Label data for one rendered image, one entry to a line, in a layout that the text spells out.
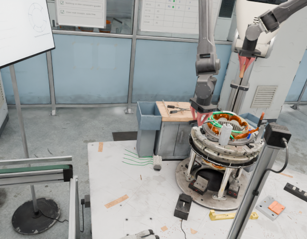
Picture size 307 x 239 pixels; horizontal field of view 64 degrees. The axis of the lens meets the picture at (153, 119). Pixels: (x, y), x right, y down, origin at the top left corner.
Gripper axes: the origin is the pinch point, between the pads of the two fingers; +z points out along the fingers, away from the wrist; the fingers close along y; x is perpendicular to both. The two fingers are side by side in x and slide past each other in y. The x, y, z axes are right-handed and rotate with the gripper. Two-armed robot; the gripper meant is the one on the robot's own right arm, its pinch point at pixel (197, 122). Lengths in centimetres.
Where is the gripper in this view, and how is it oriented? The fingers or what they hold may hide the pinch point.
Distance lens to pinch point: 103.5
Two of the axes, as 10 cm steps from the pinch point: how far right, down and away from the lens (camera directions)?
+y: 4.5, 4.8, -7.5
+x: 8.8, -1.0, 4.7
